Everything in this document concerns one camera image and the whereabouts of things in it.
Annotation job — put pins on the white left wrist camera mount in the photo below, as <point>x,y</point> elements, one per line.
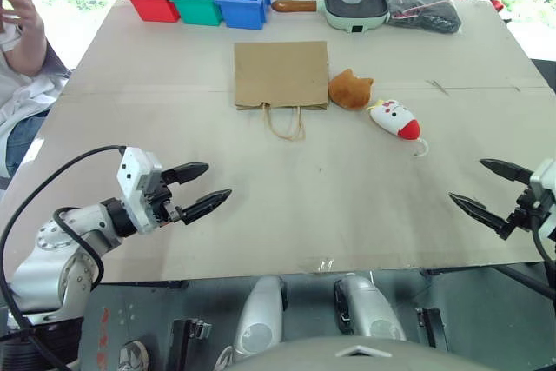
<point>130,173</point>

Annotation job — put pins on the person in white shirt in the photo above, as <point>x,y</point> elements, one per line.
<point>21,93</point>

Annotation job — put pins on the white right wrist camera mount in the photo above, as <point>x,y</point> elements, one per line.
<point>546,180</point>

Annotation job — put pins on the grey sneaker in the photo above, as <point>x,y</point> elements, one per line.
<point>132,355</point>

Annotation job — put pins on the silver robot right leg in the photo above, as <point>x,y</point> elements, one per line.
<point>369,310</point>

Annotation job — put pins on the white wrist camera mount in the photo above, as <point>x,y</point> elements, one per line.
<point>546,180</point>
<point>130,173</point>

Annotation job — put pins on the bystander bare forearm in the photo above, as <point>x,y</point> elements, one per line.
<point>28,58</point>

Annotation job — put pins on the brown plush toy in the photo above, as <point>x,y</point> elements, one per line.
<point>347,90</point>

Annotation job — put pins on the brown paper bag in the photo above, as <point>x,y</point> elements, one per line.
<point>280,73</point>

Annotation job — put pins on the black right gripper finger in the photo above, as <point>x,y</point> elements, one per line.
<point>478,210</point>
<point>510,170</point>

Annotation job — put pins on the silver robot leg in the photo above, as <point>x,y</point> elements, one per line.
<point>260,314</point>
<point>369,310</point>

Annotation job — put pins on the blue plastic bin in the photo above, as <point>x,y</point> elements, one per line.
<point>241,10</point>

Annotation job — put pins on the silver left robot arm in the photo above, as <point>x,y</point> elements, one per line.
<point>78,223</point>

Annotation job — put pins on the white red plush mouse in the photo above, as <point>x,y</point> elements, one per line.
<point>393,121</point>

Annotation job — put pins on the black plastic bag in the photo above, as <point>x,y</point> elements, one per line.
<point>425,12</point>

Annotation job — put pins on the bystander blue jeans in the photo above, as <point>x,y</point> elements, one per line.
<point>21,141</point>

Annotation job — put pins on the grey robot torso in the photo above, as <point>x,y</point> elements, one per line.
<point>356,355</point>

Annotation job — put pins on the black ribbed cylinder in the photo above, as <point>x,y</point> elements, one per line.
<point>39,345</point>

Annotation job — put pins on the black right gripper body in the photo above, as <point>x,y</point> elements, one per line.
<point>523,216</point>

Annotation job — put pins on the black table clamp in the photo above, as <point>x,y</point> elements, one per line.
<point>432,325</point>
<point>191,340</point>

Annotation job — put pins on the bystander bare hand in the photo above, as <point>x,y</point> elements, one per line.
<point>24,10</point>

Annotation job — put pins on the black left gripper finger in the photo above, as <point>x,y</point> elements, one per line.
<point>189,172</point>
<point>206,206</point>

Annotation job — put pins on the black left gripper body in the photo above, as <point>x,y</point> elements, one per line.
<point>157,203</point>

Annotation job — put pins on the silver robot left leg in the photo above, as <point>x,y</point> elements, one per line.
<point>260,314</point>

